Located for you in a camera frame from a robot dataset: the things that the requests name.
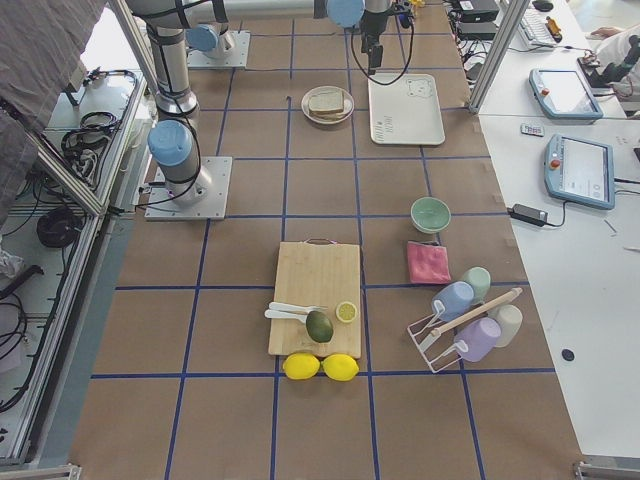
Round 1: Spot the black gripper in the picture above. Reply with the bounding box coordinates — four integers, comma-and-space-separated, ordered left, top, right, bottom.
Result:
360, 0, 413, 75

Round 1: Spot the round white plate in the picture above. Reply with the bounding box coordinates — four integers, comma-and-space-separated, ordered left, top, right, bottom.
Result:
301, 86, 354, 125

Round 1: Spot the bread slice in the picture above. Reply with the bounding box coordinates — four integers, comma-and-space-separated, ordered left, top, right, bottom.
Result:
309, 102, 353, 124
308, 90, 344, 111

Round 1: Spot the white bear tray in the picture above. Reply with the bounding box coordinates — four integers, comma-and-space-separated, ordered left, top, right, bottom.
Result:
368, 73, 445, 146

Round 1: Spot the mint green bowl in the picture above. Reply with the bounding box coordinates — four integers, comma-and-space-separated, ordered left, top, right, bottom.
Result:
410, 197, 451, 234

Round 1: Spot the upper blue teach pendant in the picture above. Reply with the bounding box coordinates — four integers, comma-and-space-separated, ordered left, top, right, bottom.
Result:
529, 69, 603, 121

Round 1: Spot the blue teach pendant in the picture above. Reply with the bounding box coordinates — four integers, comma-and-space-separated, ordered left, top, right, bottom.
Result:
529, 69, 603, 121
543, 134, 615, 210

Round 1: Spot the pink cloth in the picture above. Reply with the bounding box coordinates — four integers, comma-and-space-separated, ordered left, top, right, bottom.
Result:
407, 241, 451, 285

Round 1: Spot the wooden cutting board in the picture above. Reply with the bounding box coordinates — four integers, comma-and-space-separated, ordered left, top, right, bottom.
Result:
268, 241, 361, 359

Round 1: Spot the small black power brick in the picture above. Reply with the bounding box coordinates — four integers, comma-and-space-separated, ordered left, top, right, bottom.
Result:
507, 203, 548, 227

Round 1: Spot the lower blue teach pendant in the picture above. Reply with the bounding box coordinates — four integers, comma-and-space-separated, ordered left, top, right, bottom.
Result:
543, 134, 615, 210

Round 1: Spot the brown paper table cover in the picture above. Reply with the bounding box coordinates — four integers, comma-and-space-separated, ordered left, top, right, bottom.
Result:
70, 4, 580, 479

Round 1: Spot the green cup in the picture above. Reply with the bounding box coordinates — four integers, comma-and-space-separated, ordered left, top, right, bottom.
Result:
460, 266, 491, 304

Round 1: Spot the blue cup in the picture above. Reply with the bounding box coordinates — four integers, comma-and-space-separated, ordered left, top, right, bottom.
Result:
431, 281, 474, 322

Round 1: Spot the half lemon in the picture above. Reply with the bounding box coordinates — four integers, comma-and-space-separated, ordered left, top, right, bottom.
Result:
335, 301, 359, 324

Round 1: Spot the green avocado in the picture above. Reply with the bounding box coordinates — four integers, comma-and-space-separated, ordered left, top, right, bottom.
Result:
305, 310, 334, 343

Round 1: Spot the white cup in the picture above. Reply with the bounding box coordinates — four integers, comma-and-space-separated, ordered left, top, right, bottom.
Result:
488, 304, 523, 348

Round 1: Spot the purple cup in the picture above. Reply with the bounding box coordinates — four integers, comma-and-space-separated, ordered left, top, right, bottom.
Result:
454, 317, 501, 362

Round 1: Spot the right yellow lemon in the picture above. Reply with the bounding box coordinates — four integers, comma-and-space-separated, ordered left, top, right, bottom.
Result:
321, 353, 359, 382

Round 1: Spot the yellow lemon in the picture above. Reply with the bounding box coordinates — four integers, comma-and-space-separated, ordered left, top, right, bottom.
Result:
282, 352, 321, 380
321, 353, 359, 382

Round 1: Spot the left yellow lemon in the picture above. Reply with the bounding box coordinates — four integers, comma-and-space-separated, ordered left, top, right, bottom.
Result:
282, 352, 321, 380

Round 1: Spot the aluminium frame post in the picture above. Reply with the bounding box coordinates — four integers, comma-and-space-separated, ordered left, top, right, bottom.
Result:
468, 0, 529, 114

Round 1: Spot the white wire cup rack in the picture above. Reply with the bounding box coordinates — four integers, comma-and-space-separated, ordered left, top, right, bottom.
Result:
407, 287, 522, 373

